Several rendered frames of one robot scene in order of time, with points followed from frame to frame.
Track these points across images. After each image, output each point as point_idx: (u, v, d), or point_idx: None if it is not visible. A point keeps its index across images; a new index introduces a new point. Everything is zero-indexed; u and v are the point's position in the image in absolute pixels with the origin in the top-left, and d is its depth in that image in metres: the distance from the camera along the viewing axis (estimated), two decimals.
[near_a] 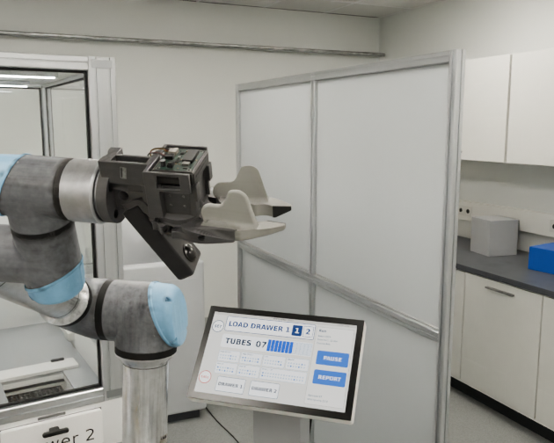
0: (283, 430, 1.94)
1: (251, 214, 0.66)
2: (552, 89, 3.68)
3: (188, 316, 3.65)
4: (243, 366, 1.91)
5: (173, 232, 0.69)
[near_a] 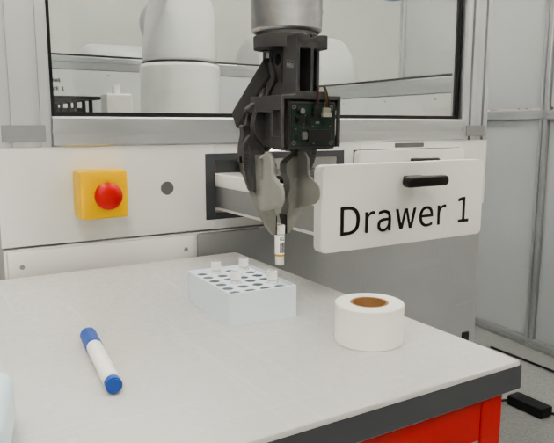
0: None
1: (270, 207, 0.66)
2: None
3: None
4: None
5: (248, 120, 0.67)
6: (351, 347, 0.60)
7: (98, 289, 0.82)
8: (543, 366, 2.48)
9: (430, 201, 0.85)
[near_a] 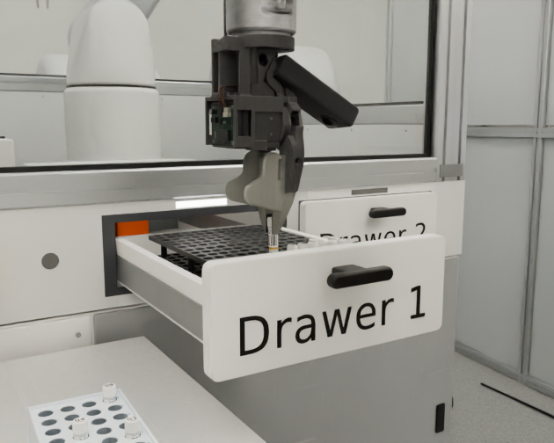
0: None
1: (245, 202, 0.70)
2: None
3: None
4: None
5: None
6: None
7: None
8: (537, 408, 2.27)
9: (372, 296, 0.64)
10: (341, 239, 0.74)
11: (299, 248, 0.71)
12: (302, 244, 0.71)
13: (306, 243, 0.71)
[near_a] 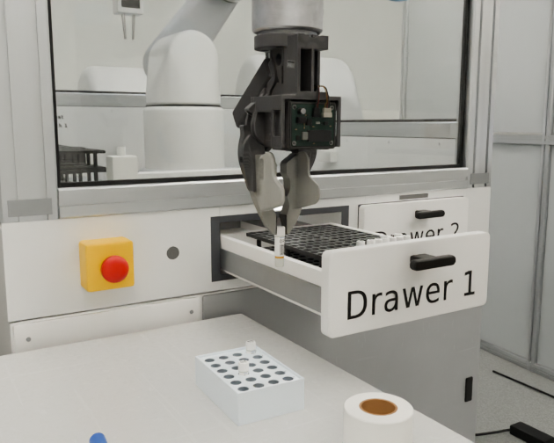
0: None
1: (270, 207, 0.66)
2: None
3: None
4: None
5: (248, 120, 0.67)
6: None
7: (105, 368, 0.82)
8: (545, 392, 2.48)
9: (437, 278, 0.85)
10: (406, 236, 0.95)
11: (375, 242, 0.92)
12: (378, 239, 0.92)
13: (381, 238, 0.93)
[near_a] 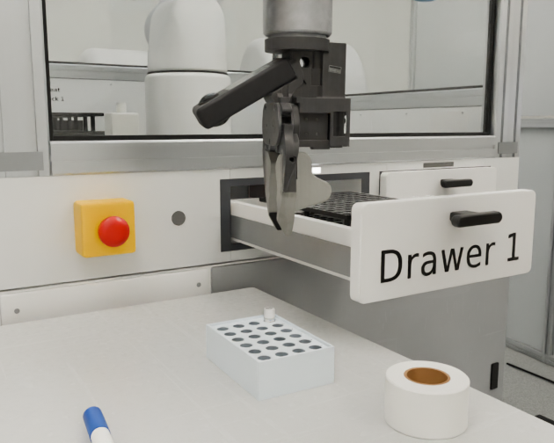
0: None
1: (309, 206, 0.67)
2: None
3: None
4: None
5: (280, 121, 0.64)
6: (408, 433, 0.50)
7: (102, 341, 0.72)
8: None
9: (478, 239, 0.75)
10: None
11: None
12: None
13: None
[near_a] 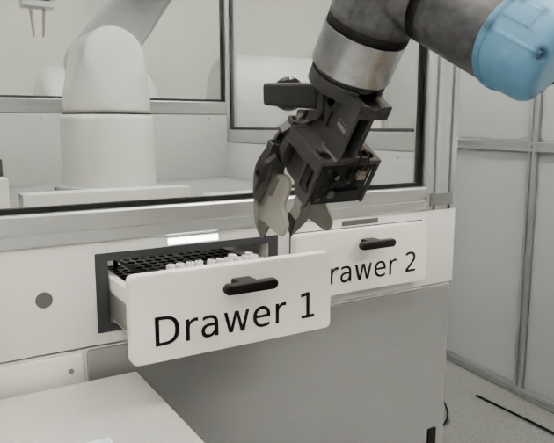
0: None
1: (268, 226, 0.65)
2: None
3: None
4: None
5: (279, 136, 0.62)
6: None
7: None
8: (531, 421, 2.29)
9: (266, 301, 0.82)
10: (253, 254, 0.92)
11: (216, 262, 0.89)
12: (220, 258, 0.89)
13: (222, 257, 0.89)
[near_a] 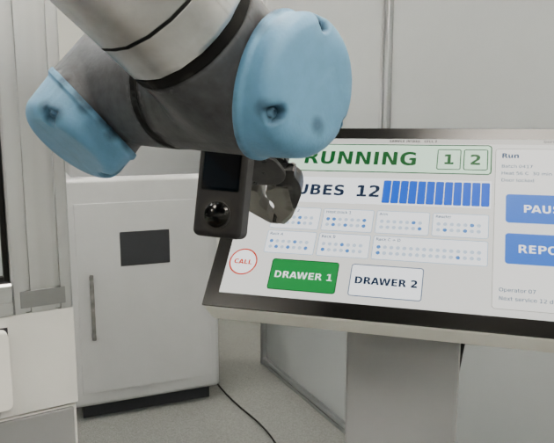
0: (417, 382, 0.87)
1: None
2: None
3: (194, 253, 2.58)
4: (331, 235, 0.84)
5: (280, 167, 0.59)
6: None
7: None
8: None
9: None
10: None
11: None
12: None
13: None
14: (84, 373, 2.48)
